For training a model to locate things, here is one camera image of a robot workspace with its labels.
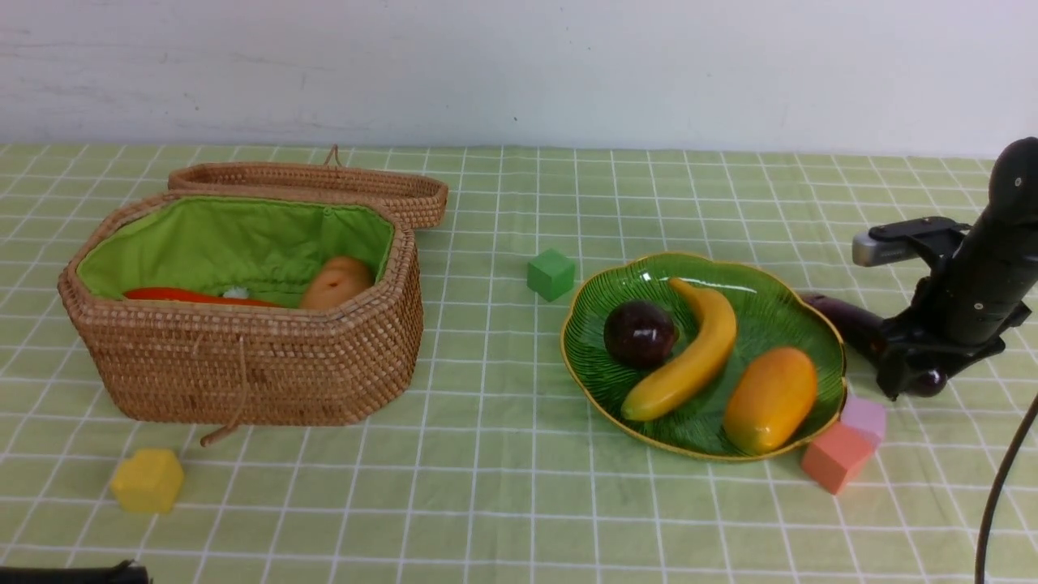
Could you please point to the purple plastic mangosteen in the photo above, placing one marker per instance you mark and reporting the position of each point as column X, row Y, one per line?
column 640, row 334

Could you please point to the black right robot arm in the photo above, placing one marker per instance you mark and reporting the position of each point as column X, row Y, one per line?
column 1012, row 193

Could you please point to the purple foam cube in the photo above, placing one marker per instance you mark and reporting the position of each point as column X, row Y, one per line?
column 867, row 417

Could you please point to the brown plastic potato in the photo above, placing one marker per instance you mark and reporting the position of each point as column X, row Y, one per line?
column 341, row 279

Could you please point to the woven wicker basket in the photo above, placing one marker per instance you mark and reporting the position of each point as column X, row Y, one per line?
column 171, row 362

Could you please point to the green foam cube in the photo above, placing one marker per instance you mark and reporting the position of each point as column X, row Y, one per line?
column 550, row 274

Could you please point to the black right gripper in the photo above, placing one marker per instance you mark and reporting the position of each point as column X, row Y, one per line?
column 959, row 312

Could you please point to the wicker basket lid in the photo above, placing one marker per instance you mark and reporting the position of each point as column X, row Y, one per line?
column 419, row 201

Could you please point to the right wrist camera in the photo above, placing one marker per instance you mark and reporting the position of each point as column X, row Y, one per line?
column 930, row 238

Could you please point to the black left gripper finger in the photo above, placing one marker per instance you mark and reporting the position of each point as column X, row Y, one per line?
column 126, row 571

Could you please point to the orange plastic mango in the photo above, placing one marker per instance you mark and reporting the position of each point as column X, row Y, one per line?
column 772, row 399

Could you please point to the yellow plastic banana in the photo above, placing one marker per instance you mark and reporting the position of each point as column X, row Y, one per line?
column 704, row 358

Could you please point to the green checkered tablecloth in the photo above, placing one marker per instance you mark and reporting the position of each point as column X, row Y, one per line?
column 493, row 468

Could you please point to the orange plastic carrot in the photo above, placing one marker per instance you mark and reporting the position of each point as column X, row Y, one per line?
column 172, row 294

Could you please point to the purple plastic eggplant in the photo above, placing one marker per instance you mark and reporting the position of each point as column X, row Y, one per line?
column 860, row 329

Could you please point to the pink foam cube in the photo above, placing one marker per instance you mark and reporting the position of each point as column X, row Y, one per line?
column 836, row 457

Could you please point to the green leaf glass plate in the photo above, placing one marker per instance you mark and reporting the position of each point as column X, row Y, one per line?
column 769, row 314

